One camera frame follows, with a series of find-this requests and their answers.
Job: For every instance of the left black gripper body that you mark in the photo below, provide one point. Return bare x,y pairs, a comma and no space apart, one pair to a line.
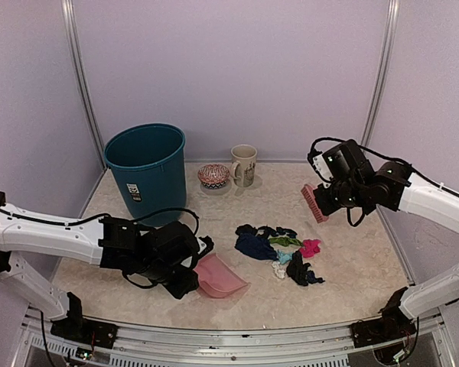
176,288

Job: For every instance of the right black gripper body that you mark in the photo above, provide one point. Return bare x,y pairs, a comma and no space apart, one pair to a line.
330,206

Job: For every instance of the pink hand brush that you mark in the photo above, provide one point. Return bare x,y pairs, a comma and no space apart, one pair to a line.
307,192

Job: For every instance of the pink dustpan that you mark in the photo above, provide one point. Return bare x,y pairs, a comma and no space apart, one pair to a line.
216,279

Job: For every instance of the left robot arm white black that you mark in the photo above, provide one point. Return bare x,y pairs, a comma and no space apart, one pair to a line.
145,256

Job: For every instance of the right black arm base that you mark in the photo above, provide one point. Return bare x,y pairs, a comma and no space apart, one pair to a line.
391,325

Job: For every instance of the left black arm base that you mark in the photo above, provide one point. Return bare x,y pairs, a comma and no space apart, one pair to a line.
75,327

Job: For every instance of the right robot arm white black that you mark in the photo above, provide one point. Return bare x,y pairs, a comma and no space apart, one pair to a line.
348,180

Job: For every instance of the pile of coloured scraps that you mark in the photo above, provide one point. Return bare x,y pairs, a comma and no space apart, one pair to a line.
310,248

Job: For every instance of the green scrap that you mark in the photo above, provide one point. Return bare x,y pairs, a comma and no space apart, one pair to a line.
285,241

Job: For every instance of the black scrap right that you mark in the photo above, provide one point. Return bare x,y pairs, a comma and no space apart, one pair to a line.
297,269

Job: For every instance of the dark blue scrap right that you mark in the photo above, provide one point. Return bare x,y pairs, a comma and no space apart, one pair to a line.
313,279

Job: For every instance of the large dark blue scrap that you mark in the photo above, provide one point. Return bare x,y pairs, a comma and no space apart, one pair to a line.
255,247

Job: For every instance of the small white scrap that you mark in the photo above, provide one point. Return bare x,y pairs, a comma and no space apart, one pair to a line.
278,270

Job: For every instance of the beige ceramic mug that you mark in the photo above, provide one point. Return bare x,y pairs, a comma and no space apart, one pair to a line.
243,165

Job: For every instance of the patterned small bowl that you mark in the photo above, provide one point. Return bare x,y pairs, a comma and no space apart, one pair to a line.
213,176

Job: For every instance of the teal plastic bucket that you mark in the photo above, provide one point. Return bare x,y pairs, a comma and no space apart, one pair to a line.
147,163

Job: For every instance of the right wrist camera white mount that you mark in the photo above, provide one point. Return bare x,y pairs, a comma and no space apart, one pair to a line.
319,165

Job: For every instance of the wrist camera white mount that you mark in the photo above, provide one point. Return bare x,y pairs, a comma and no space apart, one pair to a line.
319,165
206,246

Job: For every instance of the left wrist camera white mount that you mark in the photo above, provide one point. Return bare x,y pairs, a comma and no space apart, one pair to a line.
206,246

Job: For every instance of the aluminium front rail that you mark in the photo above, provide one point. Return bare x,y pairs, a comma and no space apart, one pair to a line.
140,345

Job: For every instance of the right aluminium corner post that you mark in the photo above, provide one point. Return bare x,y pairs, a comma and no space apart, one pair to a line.
382,72

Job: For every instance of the aluminium corner post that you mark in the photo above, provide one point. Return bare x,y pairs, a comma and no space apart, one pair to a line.
81,80
382,72

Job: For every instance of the left aluminium corner post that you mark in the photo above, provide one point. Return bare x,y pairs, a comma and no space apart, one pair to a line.
81,80

